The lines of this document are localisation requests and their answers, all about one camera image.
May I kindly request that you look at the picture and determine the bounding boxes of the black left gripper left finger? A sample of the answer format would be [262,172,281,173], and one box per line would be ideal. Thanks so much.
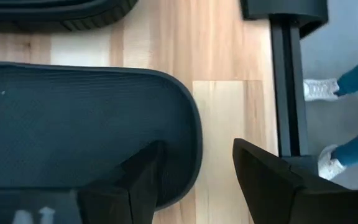
[76,140,168,224]

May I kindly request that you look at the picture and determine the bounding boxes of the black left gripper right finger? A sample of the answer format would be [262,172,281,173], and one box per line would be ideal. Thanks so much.
[232,138,357,224]

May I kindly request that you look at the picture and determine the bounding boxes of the black rubber slide sandal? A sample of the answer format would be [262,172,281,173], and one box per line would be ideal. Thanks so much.
[0,0,139,33]
[0,61,203,212]

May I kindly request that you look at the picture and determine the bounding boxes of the black aluminium rig frame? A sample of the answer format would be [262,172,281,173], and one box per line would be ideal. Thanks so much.
[240,0,329,177]

